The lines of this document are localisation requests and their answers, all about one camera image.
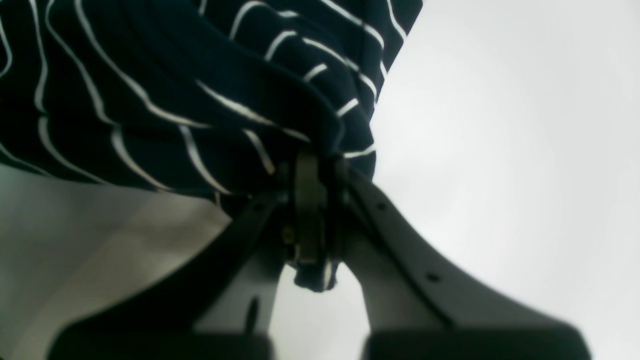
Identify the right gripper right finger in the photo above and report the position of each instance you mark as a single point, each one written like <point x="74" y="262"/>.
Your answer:
<point x="421" y="306"/>

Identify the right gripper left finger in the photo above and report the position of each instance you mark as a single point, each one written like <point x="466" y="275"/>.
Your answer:
<point x="218" y="305"/>

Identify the black white striped T-shirt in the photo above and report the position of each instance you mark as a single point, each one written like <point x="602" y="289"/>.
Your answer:
<point x="199" y="98"/>

